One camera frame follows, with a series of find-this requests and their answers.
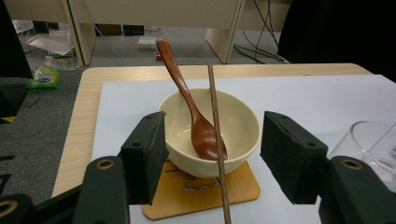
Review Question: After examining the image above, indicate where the cream ceramic bowl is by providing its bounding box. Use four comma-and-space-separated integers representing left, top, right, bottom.
157, 87, 262, 179

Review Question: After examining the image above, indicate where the white plastic packet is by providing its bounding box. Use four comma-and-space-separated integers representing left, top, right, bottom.
136, 35, 159, 52

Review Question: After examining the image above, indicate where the black power cable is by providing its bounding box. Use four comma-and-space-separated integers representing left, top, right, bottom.
233, 0, 291, 65

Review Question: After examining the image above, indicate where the green wipes packet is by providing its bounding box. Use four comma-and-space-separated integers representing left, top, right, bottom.
26, 55, 62, 93

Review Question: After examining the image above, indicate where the brown wooden spoon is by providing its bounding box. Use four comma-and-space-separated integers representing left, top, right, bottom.
156, 37, 229, 161

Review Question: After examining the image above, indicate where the brown wooden chopstick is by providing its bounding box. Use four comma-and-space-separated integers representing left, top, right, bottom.
206, 63, 233, 224

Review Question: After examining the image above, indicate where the carved wooden coaster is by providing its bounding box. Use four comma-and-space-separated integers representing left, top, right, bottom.
142, 160, 262, 221

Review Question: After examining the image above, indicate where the beige wooden desk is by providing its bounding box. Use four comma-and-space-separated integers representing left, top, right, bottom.
3, 0, 292, 66

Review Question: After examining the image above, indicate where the black curtain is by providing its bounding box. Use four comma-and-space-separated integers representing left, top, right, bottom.
276, 0, 396, 84
0, 0, 34, 79

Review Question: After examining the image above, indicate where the white table mat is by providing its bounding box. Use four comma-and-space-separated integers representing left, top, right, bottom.
92, 74, 396, 224

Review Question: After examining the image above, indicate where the small black box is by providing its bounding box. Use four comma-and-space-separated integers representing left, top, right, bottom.
121, 24, 146, 36

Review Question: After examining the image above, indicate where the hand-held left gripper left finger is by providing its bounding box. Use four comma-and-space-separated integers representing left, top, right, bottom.
73, 111, 171, 224

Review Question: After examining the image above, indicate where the black stand base hazard tape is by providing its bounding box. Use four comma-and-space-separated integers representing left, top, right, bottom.
0, 77, 30, 124

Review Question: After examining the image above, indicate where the clear drinking glass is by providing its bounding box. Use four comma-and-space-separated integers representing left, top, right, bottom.
328, 120, 396, 192

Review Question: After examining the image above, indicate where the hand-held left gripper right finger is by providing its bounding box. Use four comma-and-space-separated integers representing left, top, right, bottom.
261, 110, 396, 224

